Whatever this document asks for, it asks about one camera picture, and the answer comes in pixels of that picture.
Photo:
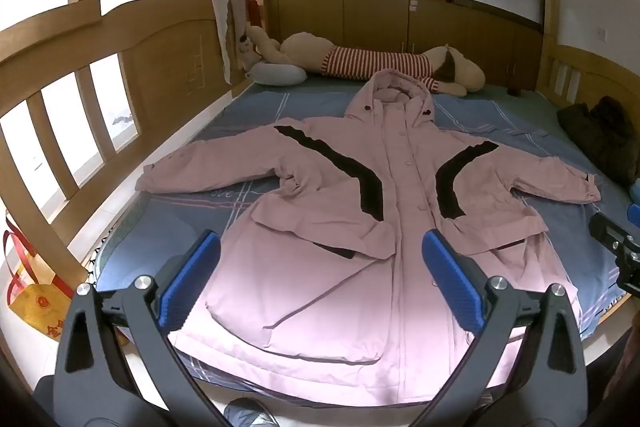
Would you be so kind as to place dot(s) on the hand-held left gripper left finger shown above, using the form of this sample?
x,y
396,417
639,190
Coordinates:
x,y
192,274

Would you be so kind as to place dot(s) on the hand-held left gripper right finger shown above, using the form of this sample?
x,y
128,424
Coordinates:
x,y
450,274

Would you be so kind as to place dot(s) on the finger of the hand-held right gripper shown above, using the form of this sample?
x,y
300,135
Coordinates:
x,y
607,231

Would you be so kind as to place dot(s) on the pink hooded coat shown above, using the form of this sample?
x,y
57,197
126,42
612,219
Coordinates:
x,y
400,207

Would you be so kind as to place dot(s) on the dark green jacket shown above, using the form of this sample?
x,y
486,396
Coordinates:
x,y
602,132

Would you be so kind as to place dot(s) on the person's grey shoe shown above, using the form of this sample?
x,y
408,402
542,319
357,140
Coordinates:
x,y
250,413

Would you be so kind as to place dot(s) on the small slatted wooden bed board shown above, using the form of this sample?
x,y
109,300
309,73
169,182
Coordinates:
x,y
595,77

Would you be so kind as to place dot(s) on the yellow red gift bag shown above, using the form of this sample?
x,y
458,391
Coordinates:
x,y
35,302

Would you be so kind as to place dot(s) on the blue striped bed sheet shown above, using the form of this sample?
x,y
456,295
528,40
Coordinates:
x,y
240,117

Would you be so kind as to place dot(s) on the small dark cup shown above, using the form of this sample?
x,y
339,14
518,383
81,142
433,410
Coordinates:
x,y
514,93

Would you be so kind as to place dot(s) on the grey neck pillow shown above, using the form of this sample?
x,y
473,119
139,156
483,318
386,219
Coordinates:
x,y
277,73

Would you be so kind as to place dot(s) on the curved wooden bed board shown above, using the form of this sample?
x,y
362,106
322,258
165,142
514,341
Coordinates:
x,y
165,57

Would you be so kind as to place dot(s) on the striped plush dog toy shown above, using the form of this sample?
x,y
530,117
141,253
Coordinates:
x,y
375,62

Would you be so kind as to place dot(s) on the small beige plush toy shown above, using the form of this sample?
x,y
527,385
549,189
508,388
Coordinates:
x,y
256,47

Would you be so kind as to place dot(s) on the white hanging towel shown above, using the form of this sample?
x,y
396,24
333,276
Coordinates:
x,y
222,32

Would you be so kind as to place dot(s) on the red cloth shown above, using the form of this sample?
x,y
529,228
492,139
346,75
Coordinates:
x,y
254,12

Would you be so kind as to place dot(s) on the white wall socket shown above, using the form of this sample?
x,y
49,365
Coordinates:
x,y
602,36

